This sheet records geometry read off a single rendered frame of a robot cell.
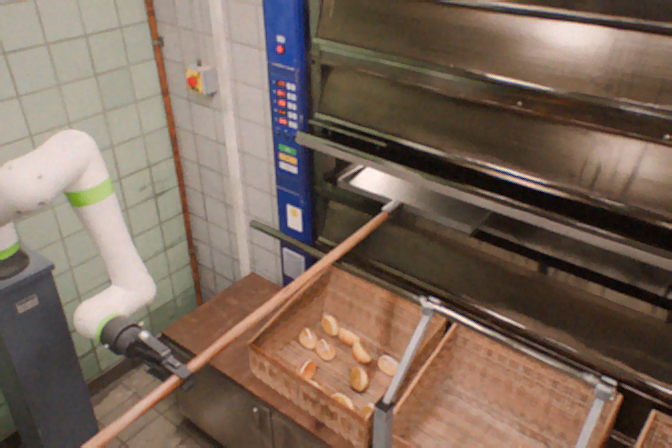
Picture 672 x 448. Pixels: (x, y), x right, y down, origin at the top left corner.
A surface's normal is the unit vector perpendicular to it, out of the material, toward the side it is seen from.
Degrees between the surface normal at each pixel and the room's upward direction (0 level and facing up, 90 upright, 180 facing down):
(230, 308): 0
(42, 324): 90
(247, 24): 90
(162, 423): 0
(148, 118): 90
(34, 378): 90
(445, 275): 70
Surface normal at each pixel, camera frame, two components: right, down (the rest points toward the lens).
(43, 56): 0.78, 0.33
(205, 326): -0.01, -0.84
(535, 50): -0.59, 0.11
